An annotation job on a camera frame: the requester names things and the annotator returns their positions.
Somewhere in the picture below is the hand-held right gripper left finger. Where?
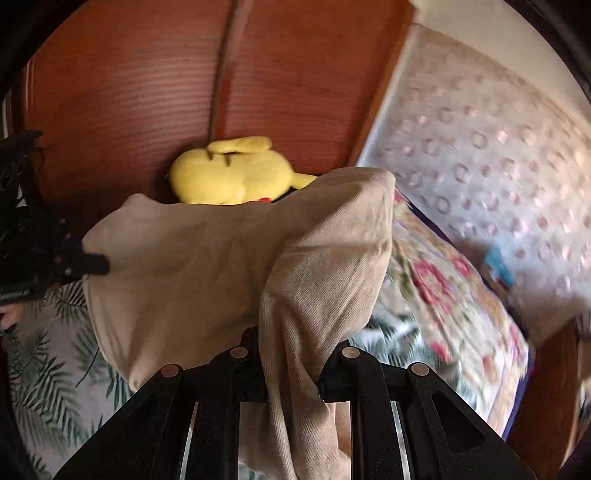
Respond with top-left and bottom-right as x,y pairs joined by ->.
53,325 -> 269,480

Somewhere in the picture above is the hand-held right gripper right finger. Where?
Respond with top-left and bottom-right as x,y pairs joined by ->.
318,340 -> 539,480

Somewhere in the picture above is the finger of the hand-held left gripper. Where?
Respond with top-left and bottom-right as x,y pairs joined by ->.
58,251 -> 112,286
51,217 -> 88,256

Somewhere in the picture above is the beige printed t-shirt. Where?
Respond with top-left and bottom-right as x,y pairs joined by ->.
82,167 -> 397,480

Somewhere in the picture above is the person's left hand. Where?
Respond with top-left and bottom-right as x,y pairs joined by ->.
0,305 -> 23,335

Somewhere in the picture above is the leaf print bedsheet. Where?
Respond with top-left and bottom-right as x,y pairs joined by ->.
4,279 -> 416,480

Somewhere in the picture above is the floral quilt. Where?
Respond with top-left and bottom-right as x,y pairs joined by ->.
348,189 -> 532,435

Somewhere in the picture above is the yellow plush toy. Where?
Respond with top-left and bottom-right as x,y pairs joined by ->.
168,136 -> 319,205

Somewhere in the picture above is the wooden cabinet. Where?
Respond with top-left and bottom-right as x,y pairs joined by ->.
503,314 -> 591,462

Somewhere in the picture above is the circle patterned sheer curtain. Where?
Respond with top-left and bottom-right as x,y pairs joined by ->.
355,23 -> 591,347

